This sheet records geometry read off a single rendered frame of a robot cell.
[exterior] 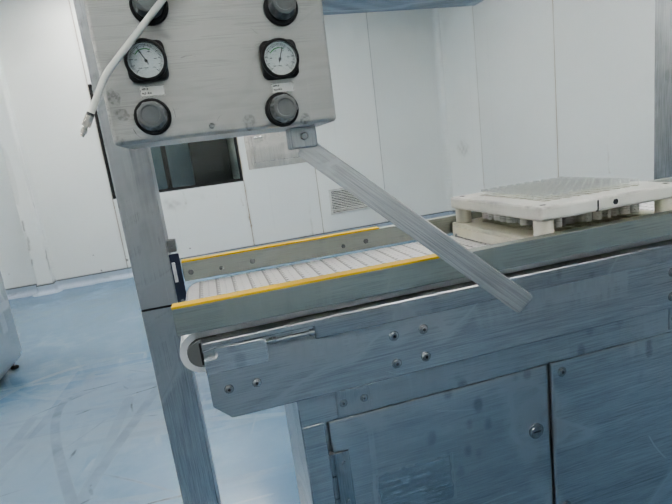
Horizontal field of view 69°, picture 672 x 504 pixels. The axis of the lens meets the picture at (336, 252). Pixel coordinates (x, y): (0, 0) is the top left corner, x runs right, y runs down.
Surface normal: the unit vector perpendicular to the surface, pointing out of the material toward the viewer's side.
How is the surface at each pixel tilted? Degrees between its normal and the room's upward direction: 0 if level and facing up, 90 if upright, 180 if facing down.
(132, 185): 90
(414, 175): 90
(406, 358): 90
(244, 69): 90
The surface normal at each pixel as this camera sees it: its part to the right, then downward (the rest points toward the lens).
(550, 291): 0.26, 0.17
